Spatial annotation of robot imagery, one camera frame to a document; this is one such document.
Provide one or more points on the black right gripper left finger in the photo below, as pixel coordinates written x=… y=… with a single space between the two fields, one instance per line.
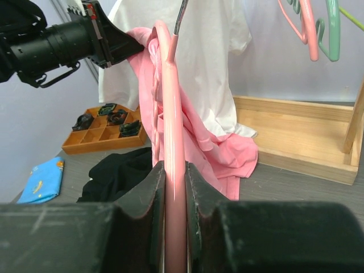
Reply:
x=121 y=236

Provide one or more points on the wooden clothes rack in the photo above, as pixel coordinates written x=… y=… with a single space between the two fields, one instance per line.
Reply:
x=320 y=140

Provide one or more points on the salmon pink hanger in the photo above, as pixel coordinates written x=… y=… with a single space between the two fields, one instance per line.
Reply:
x=308 y=31

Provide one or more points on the green plastic hanger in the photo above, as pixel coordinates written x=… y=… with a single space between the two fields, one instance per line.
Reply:
x=350 y=17

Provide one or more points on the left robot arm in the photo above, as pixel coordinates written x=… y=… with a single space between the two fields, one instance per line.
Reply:
x=42 y=56

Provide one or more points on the blue folded cloth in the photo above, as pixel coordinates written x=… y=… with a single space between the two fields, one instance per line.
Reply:
x=44 y=182

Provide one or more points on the mint green hanger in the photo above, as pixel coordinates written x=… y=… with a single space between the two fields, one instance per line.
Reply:
x=334 y=32

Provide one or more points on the rolled green sock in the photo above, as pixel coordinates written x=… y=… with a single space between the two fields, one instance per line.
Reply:
x=106 y=109

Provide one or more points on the rolled black sock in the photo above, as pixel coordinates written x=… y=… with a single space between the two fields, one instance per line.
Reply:
x=116 y=117

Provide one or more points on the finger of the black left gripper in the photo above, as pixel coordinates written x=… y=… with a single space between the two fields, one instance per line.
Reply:
x=117 y=45

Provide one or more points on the light pink t shirt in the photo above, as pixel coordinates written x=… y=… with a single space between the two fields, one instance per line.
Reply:
x=222 y=160

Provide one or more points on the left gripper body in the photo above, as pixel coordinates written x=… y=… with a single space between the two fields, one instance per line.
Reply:
x=90 y=15

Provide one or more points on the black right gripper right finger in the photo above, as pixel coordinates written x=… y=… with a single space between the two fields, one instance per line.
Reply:
x=268 y=236

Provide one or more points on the wooden compartment tray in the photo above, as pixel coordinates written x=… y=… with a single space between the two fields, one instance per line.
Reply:
x=101 y=136

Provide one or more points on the rolled dark patterned sock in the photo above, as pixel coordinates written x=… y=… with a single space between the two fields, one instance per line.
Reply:
x=130 y=129

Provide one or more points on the black t shirt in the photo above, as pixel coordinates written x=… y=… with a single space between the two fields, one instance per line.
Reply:
x=116 y=174

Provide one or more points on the white t shirt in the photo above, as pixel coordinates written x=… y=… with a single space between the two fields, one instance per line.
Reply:
x=208 y=32

